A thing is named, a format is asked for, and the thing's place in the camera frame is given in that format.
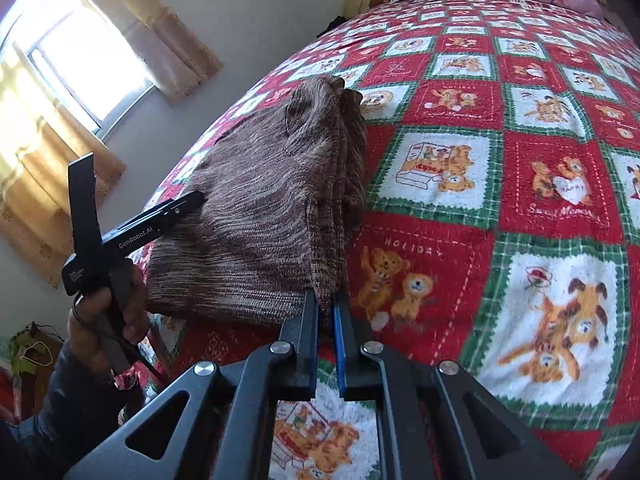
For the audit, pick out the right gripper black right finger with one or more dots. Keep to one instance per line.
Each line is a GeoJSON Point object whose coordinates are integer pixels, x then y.
{"type": "Point", "coordinates": [434, 421]}

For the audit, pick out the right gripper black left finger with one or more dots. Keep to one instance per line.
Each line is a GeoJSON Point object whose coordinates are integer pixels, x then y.
{"type": "Point", "coordinates": [215, 422]}

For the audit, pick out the yellow side window curtain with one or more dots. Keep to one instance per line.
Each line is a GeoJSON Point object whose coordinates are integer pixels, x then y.
{"type": "Point", "coordinates": [66, 67]}

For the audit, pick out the red patchwork teddy bedspread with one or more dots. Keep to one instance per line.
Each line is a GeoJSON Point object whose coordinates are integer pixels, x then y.
{"type": "Point", "coordinates": [502, 228]}

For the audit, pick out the brown striped knit sweater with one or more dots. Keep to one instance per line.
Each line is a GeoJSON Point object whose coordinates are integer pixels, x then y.
{"type": "Point", "coordinates": [283, 193]}

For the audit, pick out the person's left forearm sleeve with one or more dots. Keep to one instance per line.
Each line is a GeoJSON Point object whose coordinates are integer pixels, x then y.
{"type": "Point", "coordinates": [79, 412]}

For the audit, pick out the person's left hand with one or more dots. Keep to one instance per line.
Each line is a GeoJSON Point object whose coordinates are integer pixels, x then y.
{"type": "Point", "coordinates": [100, 332]}

